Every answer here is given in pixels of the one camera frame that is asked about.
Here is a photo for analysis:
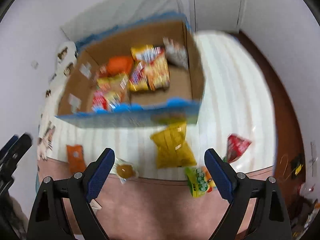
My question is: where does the fruit candy green packet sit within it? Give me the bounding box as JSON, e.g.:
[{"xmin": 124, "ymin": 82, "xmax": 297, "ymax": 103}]
[{"xmin": 184, "ymin": 166, "xmax": 216, "ymax": 198}]

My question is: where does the white door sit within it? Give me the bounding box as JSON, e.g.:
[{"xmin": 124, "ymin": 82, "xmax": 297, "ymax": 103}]
[{"xmin": 189, "ymin": 0, "xmax": 245, "ymax": 33}]

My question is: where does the yellow pastry snack bag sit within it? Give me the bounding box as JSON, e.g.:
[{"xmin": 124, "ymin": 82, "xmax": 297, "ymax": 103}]
[{"xmin": 97, "ymin": 73, "xmax": 129, "ymax": 102}]

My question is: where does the bear print pillow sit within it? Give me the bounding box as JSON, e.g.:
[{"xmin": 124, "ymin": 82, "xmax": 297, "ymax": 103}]
[{"xmin": 37, "ymin": 41, "xmax": 78, "ymax": 160}]

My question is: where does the yellow cheese noodle packet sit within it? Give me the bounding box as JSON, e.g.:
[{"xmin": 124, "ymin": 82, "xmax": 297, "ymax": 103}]
[{"xmin": 129, "ymin": 44, "xmax": 170, "ymax": 92}]

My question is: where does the pink striped cat blanket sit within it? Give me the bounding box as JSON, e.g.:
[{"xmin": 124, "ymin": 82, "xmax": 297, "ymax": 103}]
[{"xmin": 38, "ymin": 32, "xmax": 277, "ymax": 239}]

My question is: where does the grey white pillow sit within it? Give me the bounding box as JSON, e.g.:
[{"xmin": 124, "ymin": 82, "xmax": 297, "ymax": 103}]
[{"xmin": 61, "ymin": 0, "xmax": 184, "ymax": 42}]

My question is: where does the red sachet packet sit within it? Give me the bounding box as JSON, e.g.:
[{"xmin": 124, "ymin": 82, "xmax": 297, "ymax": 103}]
[{"xmin": 92, "ymin": 90, "xmax": 110, "ymax": 112}]

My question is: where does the clear jelly cup packet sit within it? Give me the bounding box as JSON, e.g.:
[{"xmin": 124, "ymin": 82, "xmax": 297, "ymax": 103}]
[{"xmin": 111, "ymin": 158, "xmax": 139, "ymax": 184}]

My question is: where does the puffy orange snack packet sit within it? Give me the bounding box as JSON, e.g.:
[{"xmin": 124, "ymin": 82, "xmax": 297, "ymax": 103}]
[{"xmin": 106, "ymin": 56, "xmax": 133, "ymax": 76}]

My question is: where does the red triangular snack packet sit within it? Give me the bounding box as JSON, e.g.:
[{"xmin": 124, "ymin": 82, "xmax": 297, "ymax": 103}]
[{"xmin": 223, "ymin": 134, "xmax": 252, "ymax": 164}]

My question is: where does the white printed snack packet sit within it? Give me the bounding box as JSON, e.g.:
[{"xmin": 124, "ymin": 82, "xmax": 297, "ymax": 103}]
[{"xmin": 163, "ymin": 37, "xmax": 189, "ymax": 70}]

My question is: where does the cardboard milk box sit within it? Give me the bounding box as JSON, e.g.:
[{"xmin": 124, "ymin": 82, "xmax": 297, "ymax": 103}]
[{"xmin": 56, "ymin": 14, "xmax": 205, "ymax": 128}]

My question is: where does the white wafer packet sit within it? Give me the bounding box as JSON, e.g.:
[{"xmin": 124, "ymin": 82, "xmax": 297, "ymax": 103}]
[{"xmin": 90, "ymin": 199, "xmax": 102, "ymax": 212}]

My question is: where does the yellow black floor device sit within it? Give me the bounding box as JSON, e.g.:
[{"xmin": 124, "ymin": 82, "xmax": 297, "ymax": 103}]
[{"xmin": 290, "ymin": 153, "xmax": 304, "ymax": 180}]

